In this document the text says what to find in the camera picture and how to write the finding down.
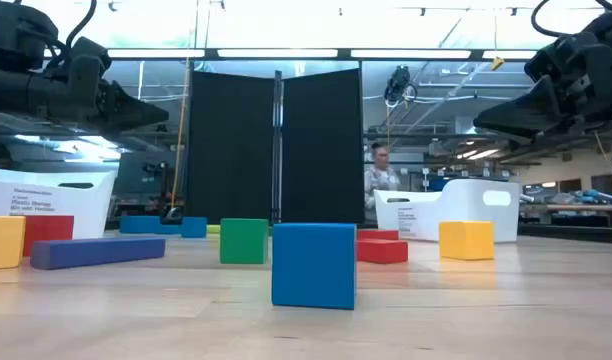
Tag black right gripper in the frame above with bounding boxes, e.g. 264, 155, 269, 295
473, 32, 612, 141

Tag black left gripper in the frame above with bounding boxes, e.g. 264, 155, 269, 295
65, 37, 170, 134

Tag small blue foam cube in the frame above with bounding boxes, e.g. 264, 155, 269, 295
180, 216, 209, 239

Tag yellow foam cube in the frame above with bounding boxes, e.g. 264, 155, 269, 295
0, 215, 27, 271
438, 220, 496, 262

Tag long purple foam block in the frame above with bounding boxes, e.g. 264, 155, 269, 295
29, 236, 167, 271

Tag green foam cube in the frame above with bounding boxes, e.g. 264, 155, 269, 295
219, 217, 270, 266

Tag red foam brick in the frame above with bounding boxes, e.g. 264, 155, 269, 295
356, 238, 410, 265

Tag large blue foam cube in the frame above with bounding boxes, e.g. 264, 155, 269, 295
271, 222, 358, 311

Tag wooden background workbench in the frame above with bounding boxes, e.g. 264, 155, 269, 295
518, 202, 612, 214

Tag white plastic storage bin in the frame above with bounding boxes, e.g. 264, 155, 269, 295
0, 167, 118, 240
373, 178, 521, 244

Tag blue background bin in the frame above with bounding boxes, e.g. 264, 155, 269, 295
425, 177, 455, 193

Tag black partition panel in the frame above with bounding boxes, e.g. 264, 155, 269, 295
185, 69, 277, 225
280, 68, 366, 225

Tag black stand base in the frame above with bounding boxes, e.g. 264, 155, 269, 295
160, 205, 185, 225

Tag black hanging ceiling device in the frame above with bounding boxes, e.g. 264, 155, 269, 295
383, 64, 418, 104

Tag red foam cube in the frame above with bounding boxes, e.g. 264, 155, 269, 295
23, 215, 75, 258

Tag person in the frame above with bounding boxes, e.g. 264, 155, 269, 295
364, 142, 402, 210

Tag long ceiling light strip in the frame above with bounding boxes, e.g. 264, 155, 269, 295
43, 47, 537, 61

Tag yellow hanging cable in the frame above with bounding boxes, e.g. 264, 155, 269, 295
169, 57, 192, 210
593, 129, 612, 199

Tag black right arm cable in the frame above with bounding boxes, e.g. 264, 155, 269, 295
529, 0, 612, 39

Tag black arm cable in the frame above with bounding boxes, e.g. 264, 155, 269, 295
60, 0, 98, 56
529, 0, 612, 39

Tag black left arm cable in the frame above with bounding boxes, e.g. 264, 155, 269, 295
60, 0, 98, 56

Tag black table edge rail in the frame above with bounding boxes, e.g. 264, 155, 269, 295
105, 219, 612, 245

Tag metal partition hinge post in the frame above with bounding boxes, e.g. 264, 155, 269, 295
271, 69, 285, 224

